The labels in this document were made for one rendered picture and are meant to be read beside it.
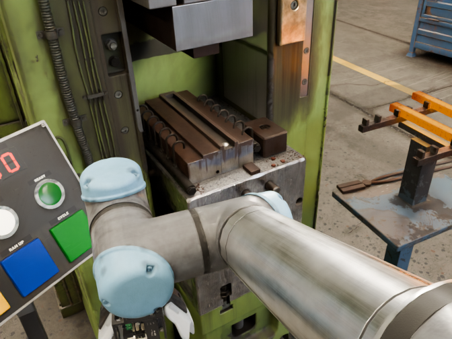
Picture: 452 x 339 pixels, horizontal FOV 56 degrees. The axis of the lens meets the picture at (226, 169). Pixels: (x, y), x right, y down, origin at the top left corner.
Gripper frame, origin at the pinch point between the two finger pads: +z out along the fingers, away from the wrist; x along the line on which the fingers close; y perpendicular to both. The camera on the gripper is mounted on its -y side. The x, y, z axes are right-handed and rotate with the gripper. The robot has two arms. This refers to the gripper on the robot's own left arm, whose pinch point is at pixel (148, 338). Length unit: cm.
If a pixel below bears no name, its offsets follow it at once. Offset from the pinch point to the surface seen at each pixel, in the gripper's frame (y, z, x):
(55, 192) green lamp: -24.9, -15.5, -14.4
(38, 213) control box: -21.2, -13.8, -17.5
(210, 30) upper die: -49, -37, 21
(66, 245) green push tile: -18.7, -7.3, -13.6
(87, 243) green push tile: -20.3, -5.5, -10.3
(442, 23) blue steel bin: -333, 53, 295
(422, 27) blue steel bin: -353, 61, 289
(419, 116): -53, -6, 81
